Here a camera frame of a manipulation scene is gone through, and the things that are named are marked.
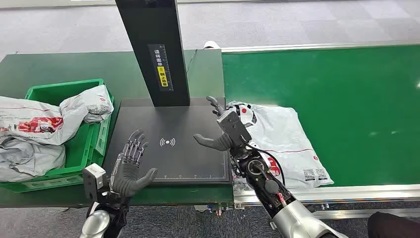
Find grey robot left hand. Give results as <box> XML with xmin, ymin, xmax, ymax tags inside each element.
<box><xmin>109</xmin><ymin>128</ymin><xmax>158</xmax><ymax>198</ymax></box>

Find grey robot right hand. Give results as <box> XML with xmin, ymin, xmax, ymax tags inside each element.
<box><xmin>193</xmin><ymin>95</ymin><xmax>234</xmax><ymax>152</ymax></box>

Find white poly mailer package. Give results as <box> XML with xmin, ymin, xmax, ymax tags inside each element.
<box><xmin>226</xmin><ymin>101</ymin><xmax>335</xmax><ymax>193</ymax></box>

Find small white poly package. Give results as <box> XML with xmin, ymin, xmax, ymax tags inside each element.
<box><xmin>59</xmin><ymin>84</ymin><xmax>115</xmax><ymax>124</ymax></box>

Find grey crumpled poly package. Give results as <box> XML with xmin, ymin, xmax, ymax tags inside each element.
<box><xmin>0</xmin><ymin>136</ymin><xmax>66</xmax><ymax>183</ymax></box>

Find white package with red print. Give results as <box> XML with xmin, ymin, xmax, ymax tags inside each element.
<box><xmin>0</xmin><ymin>96</ymin><xmax>89</xmax><ymax>146</ymax></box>

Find green conveyor belt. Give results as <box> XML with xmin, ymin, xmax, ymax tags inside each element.
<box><xmin>221</xmin><ymin>44</ymin><xmax>420</xmax><ymax>188</ymax></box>

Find green plastic crate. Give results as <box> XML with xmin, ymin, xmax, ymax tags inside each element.
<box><xmin>0</xmin><ymin>78</ymin><xmax>115</xmax><ymax>193</ymax></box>

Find dark green table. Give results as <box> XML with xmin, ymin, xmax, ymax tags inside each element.
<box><xmin>0</xmin><ymin>49</ymin><xmax>234</xmax><ymax>209</ymax></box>

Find black scanner column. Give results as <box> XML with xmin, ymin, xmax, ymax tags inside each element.
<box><xmin>114</xmin><ymin>0</ymin><xmax>191</xmax><ymax>108</ymax></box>

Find black rounded object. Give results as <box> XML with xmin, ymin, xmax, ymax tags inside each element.
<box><xmin>367</xmin><ymin>212</ymin><xmax>420</xmax><ymax>238</ymax></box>

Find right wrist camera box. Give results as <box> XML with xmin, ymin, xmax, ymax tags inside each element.
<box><xmin>216</xmin><ymin>111</ymin><xmax>253</xmax><ymax>147</ymax></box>

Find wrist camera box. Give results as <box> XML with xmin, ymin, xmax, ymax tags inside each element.
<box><xmin>216</xmin><ymin>111</ymin><xmax>253</xmax><ymax>147</ymax></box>
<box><xmin>82</xmin><ymin>163</ymin><xmax>108</xmax><ymax>202</ymax></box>

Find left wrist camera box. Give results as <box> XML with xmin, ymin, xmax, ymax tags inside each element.
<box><xmin>82</xmin><ymin>163</ymin><xmax>108</xmax><ymax>202</ymax></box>

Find black scanner base plate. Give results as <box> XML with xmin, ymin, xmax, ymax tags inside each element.
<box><xmin>102</xmin><ymin>97</ymin><xmax>232</xmax><ymax>186</ymax></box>

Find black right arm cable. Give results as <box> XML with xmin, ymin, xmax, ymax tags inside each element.
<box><xmin>241</xmin><ymin>139</ymin><xmax>286</xmax><ymax>186</ymax></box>

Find metal fittings with red wires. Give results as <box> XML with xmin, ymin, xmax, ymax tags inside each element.
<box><xmin>193</xmin><ymin>203</ymin><xmax>245</xmax><ymax>217</ymax></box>

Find thin black cable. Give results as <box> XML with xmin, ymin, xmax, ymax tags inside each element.
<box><xmin>186</xmin><ymin>49</ymin><xmax>198</xmax><ymax>73</ymax></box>

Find thin aluminium conveyor side rail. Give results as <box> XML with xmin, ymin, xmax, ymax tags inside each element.
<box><xmin>221</xmin><ymin>40</ymin><xmax>420</xmax><ymax>54</ymax></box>

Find wide aluminium conveyor side rail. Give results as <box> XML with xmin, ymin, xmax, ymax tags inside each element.
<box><xmin>233</xmin><ymin>183</ymin><xmax>420</xmax><ymax>208</ymax></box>

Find aluminium conveyor lower rail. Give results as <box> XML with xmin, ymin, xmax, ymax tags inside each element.
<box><xmin>312</xmin><ymin>208</ymin><xmax>420</xmax><ymax>220</ymax></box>

